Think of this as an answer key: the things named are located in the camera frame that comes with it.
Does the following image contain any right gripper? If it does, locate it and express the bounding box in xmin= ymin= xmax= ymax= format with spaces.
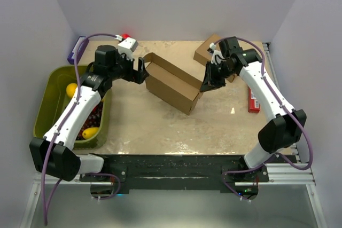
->
xmin=200 ymin=61 xmax=235 ymax=93

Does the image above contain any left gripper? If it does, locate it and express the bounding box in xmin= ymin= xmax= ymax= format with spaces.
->
xmin=110 ymin=50 xmax=149 ymax=85

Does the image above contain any brown cardboard box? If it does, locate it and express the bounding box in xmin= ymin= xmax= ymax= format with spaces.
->
xmin=193 ymin=33 xmax=236 ymax=83
xmin=144 ymin=52 xmax=203 ymax=115

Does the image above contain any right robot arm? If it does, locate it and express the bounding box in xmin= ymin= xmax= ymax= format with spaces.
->
xmin=200 ymin=37 xmax=308 ymax=182

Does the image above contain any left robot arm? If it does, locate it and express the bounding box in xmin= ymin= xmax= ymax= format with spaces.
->
xmin=29 ymin=39 xmax=148 ymax=181

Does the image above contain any closed brown cardboard box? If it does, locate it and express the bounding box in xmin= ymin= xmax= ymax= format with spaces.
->
xmin=193 ymin=33 xmax=236 ymax=83

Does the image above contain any red rectangular box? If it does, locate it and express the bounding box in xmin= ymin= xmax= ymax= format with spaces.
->
xmin=247 ymin=87 xmax=260 ymax=113

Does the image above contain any purple rectangular box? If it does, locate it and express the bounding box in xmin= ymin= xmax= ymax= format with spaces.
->
xmin=67 ymin=36 xmax=89 ymax=65

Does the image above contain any red apple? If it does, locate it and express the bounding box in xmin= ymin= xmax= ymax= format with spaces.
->
xmin=121 ymin=33 xmax=131 ymax=40

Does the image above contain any purple grape bunch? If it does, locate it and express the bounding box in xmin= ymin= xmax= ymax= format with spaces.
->
xmin=76 ymin=101 xmax=103 ymax=140

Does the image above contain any yellow lemon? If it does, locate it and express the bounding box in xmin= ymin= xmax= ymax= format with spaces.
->
xmin=66 ymin=83 xmax=77 ymax=98

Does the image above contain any green plastic bin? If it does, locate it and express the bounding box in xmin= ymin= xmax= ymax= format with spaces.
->
xmin=33 ymin=65 xmax=112 ymax=150

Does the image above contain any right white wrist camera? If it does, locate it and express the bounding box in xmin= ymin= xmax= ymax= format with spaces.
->
xmin=207 ymin=43 xmax=225 ymax=65

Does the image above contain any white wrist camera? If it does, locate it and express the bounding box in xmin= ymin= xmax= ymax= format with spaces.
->
xmin=207 ymin=43 xmax=225 ymax=65
xmin=115 ymin=35 xmax=138 ymax=61

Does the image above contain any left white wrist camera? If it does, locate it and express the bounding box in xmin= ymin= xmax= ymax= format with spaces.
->
xmin=115 ymin=35 xmax=138 ymax=61

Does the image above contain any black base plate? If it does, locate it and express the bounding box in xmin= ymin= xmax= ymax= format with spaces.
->
xmin=80 ymin=154 xmax=269 ymax=194

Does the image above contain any aluminium frame rail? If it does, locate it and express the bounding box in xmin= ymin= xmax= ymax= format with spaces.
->
xmin=262 ymin=42 xmax=328 ymax=227

